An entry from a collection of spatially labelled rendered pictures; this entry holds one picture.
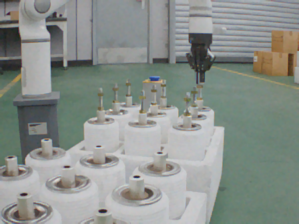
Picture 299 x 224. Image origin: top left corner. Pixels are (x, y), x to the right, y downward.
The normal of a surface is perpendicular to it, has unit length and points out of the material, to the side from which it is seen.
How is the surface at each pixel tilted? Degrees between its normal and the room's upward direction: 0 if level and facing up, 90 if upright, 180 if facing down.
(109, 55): 90
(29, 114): 93
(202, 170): 90
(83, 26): 90
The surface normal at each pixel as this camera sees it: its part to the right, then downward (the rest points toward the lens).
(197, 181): -0.27, 0.20
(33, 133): 0.26, 0.20
